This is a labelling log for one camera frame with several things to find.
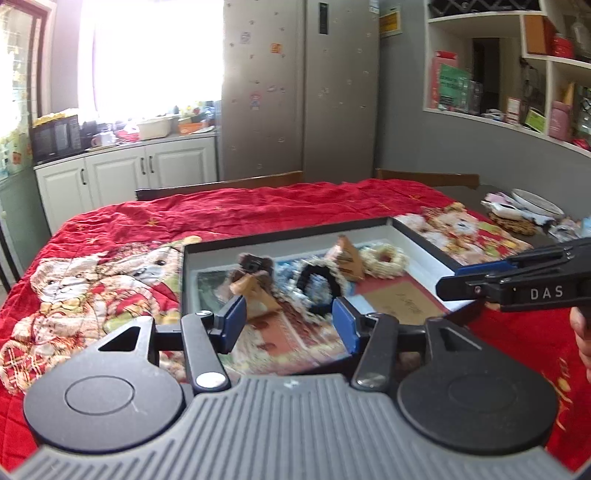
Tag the grey refrigerator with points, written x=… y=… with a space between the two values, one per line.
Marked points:
x=295 y=92

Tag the red paper card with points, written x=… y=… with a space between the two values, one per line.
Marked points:
x=436 y=78

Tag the blue white-lace scrunchie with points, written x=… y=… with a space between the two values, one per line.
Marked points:
x=282 y=272

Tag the white plastic basin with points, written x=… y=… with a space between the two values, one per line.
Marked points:
x=157 y=129

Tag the white mug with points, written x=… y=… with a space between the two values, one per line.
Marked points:
x=104 y=139

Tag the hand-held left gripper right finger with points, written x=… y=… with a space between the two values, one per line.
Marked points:
x=346 y=327

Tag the black cardboard box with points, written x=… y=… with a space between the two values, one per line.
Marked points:
x=295 y=247

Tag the orange box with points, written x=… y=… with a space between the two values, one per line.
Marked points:
x=538 y=34

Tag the green poster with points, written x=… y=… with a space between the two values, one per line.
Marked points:
x=455 y=87

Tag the black microwave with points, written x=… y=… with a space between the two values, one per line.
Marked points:
x=55 y=138

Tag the brown triangular packet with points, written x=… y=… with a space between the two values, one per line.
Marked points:
x=348 y=258
x=258 y=293

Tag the person's right hand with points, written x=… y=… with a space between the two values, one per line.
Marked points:
x=581 y=332

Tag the red printed blanket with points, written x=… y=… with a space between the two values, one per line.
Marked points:
x=115 y=230

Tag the white kitchen cabinet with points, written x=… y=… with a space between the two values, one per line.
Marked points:
x=124 y=175

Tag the red jar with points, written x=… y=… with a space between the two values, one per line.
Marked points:
x=563 y=46

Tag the glass jars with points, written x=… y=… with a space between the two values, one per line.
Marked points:
x=475 y=97

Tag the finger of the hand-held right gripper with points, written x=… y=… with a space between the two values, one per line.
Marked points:
x=461 y=288
x=485 y=268

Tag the dark wooden chair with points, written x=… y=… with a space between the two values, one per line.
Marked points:
x=221 y=184

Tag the white plate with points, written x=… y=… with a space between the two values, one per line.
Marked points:
x=538 y=203

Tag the woven coaster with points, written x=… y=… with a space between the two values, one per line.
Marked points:
x=512 y=225

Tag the white wall shelf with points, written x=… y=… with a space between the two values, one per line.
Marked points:
x=517 y=124

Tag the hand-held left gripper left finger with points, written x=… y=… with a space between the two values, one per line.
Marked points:
x=233 y=323

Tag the yellow sign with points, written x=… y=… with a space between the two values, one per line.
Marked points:
x=390 y=24

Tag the black white-lace cat scrunchie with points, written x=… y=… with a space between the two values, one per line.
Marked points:
x=304 y=277

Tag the brown wooden chair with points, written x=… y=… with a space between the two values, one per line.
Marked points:
x=425 y=179

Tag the brown fuzzy hair claw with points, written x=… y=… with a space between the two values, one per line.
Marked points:
x=258 y=265

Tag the cream crocheted scrunchie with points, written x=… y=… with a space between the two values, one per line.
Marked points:
x=397 y=265

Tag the printed book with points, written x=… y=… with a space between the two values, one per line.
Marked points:
x=406 y=300

